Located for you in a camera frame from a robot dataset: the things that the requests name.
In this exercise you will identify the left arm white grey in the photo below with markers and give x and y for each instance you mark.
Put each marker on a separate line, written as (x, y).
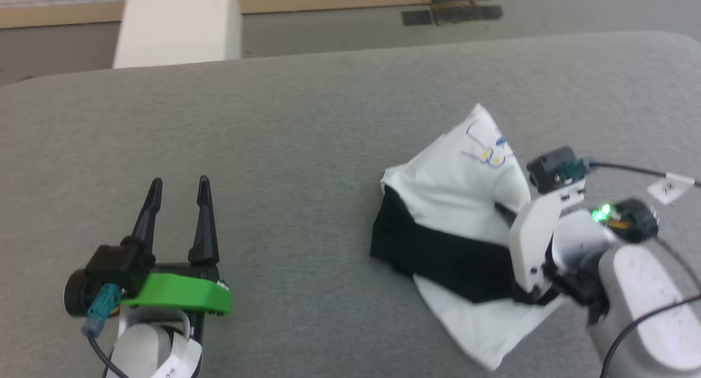
(142, 348)

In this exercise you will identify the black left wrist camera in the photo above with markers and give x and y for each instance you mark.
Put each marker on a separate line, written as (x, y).
(82, 293)

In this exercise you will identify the white and black garment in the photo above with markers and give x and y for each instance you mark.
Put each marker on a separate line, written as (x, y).
(454, 192)

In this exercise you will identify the white rectangular box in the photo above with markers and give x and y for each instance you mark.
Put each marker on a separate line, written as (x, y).
(175, 27)

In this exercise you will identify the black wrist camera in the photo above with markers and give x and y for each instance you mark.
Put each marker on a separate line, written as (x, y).
(82, 293)
(550, 170)

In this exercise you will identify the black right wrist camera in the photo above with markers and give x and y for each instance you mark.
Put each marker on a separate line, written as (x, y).
(550, 170)

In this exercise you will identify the grey fabric sofa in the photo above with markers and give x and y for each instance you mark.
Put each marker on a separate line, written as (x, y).
(301, 148)

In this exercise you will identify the right arm white grey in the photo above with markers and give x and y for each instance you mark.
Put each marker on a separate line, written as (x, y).
(646, 290)

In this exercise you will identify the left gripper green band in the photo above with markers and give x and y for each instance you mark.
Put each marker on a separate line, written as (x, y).
(175, 293)

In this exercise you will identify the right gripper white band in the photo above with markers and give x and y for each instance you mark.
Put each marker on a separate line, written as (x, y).
(528, 241)

